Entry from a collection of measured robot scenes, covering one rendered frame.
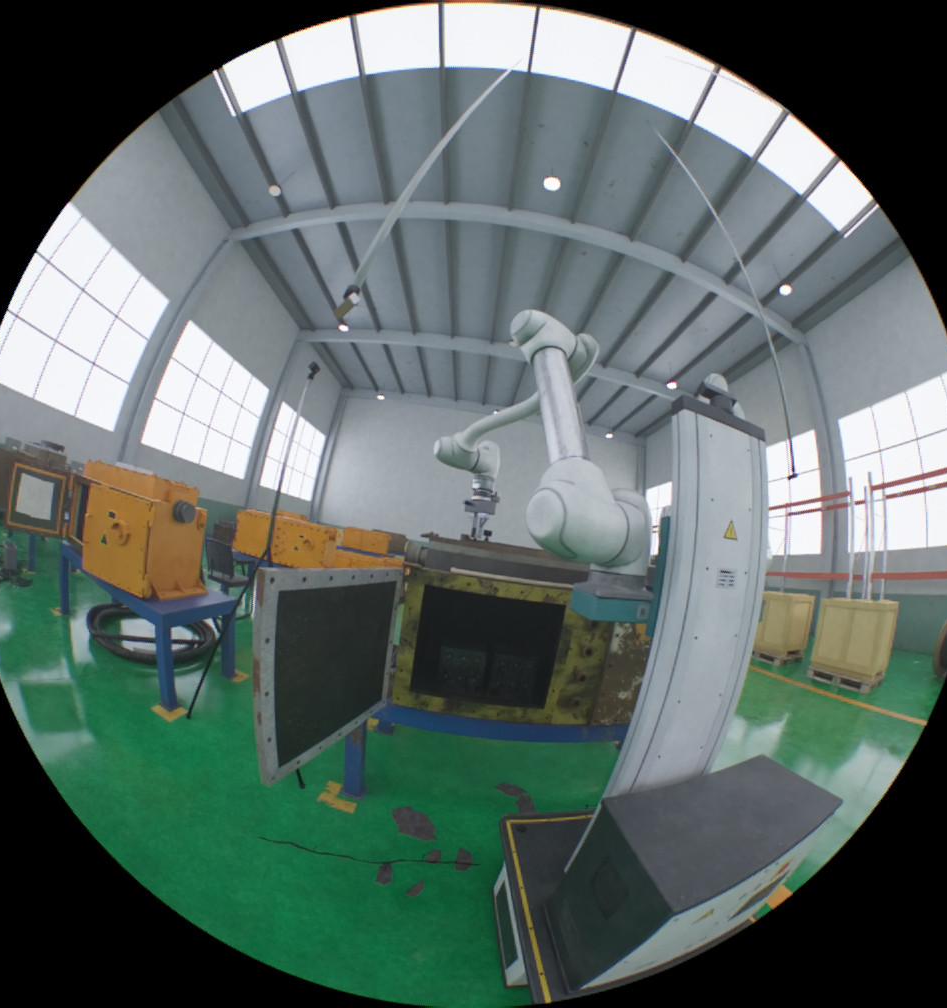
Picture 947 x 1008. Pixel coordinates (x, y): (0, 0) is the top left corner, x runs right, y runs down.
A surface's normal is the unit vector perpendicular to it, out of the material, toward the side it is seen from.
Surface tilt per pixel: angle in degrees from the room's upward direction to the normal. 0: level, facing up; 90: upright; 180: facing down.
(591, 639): 90
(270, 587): 90
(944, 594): 90
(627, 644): 90
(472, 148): 180
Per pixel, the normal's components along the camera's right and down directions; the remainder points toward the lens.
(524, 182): -0.16, 0.98
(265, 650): 0.96, 0.12
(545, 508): -0.82, -0.10
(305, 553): 0.04, -0.12
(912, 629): -0.99, -0.16
